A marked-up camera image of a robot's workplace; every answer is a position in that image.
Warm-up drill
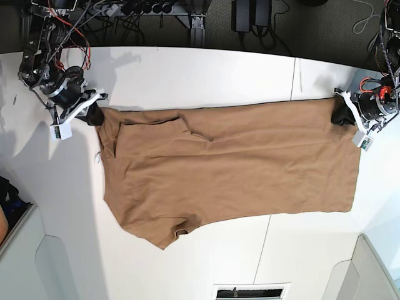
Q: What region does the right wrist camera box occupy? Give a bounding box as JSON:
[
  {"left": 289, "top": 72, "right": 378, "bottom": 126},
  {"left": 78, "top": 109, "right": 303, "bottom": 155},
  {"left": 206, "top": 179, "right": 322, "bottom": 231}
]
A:
[{"left": 49, "top": 123, "right": 73, "bottom": 141}]

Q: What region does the aluminium frame post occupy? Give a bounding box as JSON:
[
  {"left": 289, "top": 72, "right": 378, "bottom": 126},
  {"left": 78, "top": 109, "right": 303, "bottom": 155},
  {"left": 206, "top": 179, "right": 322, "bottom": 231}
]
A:
[{"left": 186, "top": 0, "right": 211, "bottom": 48}]

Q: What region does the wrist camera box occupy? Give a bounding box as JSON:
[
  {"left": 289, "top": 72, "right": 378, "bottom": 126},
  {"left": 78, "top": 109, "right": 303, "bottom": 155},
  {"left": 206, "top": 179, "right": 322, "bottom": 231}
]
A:
[
  {"left": 352, "top": 131, "right": 374, "bottom": 151},
  {"left": 49, "top": 123, "right": 73, "bottom": 141}
]

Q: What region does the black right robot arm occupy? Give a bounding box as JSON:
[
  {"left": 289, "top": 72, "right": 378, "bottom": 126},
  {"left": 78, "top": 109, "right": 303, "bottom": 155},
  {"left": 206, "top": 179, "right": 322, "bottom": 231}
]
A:
[{"left": 17, "top": 1, "right": 107, "bottom": 126}]

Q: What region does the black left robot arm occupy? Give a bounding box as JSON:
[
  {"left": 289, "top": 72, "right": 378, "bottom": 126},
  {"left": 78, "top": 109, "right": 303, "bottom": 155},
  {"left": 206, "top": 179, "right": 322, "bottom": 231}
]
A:
[{"left": 331, "top": 1, "right": 399, "bottom": 134}]

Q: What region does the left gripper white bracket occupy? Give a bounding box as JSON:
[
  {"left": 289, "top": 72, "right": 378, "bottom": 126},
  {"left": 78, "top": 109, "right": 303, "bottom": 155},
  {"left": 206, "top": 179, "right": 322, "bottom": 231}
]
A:
[{"left": 331, "top": 87, "right": 399, "bottom": 134}]

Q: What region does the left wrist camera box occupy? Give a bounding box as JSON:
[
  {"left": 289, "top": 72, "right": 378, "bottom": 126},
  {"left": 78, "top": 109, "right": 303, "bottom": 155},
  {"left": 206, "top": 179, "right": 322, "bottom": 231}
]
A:
[{"left": 352, "top": 131, "right": 374, "bottom": 151}]

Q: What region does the brown t-shirt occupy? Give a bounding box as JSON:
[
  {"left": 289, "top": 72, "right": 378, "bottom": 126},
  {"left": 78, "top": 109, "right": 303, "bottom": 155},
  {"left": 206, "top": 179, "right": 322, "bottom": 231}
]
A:
[{"left": 96, "top": 98, "right": 361, "bottom": 249}]

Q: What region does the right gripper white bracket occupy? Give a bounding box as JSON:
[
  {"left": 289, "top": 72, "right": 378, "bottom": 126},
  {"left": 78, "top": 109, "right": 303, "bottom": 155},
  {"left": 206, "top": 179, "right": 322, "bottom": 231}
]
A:
[{"left": 47, "top": 89, "right": 108, "bottom": 126}]

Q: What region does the white shirt label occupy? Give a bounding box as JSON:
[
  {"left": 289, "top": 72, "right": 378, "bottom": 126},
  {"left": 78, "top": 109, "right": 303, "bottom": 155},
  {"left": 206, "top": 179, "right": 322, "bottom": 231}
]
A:
[{"left": 94, "top": 152, "right": 101, "bottom": 163}]

